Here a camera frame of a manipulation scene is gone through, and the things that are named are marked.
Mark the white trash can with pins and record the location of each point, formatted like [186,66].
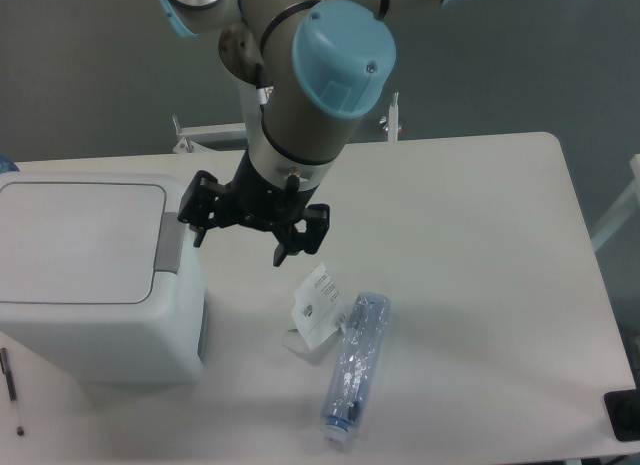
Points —
[99,276]

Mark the black device at table edge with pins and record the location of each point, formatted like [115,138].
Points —
[623,411]

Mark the black pen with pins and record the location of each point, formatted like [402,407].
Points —
[12,391]

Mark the blue object at left edge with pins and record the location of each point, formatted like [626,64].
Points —
[7,165]

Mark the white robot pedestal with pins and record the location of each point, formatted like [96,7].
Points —
[245,85]

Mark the crushed blue plastic bottle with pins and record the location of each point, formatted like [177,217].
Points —
[348,390]

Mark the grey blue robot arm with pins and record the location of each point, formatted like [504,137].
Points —
[315,69]

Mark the white crumpled paper package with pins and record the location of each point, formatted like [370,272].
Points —
[318,314]

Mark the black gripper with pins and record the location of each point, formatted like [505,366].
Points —
[252,201]

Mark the white frame at right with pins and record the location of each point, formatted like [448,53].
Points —
[619,211]

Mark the white metal base frame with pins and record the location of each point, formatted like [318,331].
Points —
[213,137]

